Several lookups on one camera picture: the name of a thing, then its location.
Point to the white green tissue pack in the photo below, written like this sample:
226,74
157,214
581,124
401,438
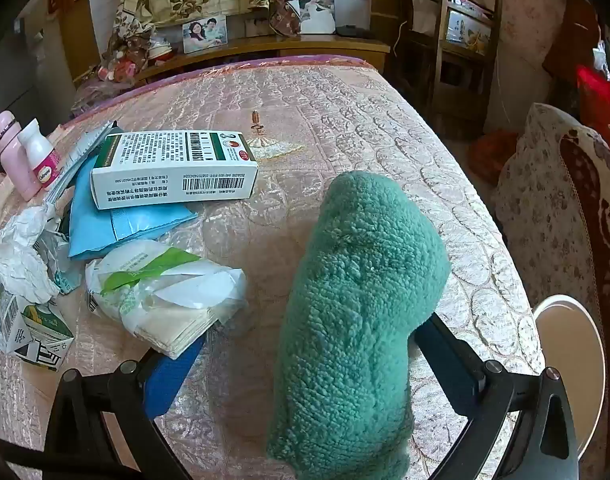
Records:
150,300

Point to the crumpled white tissue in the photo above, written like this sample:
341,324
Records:
15,255

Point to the trash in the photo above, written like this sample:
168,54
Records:
35,330

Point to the white medicine box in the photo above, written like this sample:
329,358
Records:
175,170

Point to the red patterned blanket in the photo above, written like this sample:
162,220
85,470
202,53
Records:
600,210

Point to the clear plastic wrapper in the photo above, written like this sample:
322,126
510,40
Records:
60,265

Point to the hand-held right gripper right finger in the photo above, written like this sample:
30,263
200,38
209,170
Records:
450,360

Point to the pink floral cloth bundle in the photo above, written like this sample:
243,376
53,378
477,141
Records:
122,67

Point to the framed couple photo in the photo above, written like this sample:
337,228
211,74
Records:
205,34

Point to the black device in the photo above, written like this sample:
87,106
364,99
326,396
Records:
354,30

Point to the green terry towel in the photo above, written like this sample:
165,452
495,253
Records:
355,310

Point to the blue packet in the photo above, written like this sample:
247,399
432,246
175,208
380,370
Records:
90,225
150,220

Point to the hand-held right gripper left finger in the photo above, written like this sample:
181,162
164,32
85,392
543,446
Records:
170,385

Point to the orange cloth on floor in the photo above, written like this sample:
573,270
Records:
492,155

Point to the white bucket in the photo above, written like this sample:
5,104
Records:
580,350

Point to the silver foil packet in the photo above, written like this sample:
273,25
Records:
80,147

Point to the wedding photo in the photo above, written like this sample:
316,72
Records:
317,15

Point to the wooden headboard cabinet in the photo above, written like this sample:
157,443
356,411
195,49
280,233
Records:
265,47

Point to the pink quilted bedspread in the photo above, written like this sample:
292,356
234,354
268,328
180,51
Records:
335,125

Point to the red bag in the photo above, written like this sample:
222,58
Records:
600,100

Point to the pink floral cushion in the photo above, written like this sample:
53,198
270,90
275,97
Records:
520,0

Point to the floral covered sofa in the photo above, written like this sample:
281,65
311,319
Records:
530,200

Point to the white pill bottle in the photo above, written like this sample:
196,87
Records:
40,155

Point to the dark wooden rack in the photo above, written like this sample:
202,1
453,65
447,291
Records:
450,60

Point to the pink bottle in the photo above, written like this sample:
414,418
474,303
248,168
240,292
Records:
15,165

